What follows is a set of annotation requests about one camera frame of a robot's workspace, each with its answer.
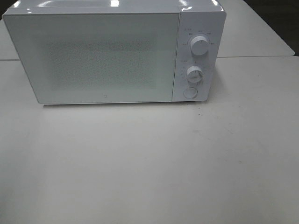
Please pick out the white microwave door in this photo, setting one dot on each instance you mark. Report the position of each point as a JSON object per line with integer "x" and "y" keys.
{"x": 97, "y": 58}

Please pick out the upper white power knob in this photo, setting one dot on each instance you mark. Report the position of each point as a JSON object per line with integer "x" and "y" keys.
{"x": 199, "y": 45}

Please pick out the white microwave oven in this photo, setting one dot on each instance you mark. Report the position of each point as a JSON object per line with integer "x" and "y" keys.
{"x": 196, "y": 17}

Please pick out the round door release button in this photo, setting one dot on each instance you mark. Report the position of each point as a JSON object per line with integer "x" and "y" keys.
{"x": 190, "y": 93}

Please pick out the white timer knob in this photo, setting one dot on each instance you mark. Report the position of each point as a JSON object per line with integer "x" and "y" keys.
{"x": 194, "y": 74}

